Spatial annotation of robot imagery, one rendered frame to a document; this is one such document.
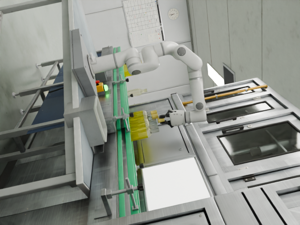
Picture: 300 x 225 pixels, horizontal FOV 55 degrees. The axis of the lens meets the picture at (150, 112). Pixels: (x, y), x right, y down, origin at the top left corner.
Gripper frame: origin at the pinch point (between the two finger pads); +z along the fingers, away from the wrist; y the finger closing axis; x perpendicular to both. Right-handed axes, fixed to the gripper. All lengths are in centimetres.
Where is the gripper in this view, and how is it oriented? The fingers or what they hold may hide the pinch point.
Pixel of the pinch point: (162, 119)
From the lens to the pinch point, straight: 191.6
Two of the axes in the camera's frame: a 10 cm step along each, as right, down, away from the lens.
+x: -1.4, 4.9, -8.6
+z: -9.7, 0.9, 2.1
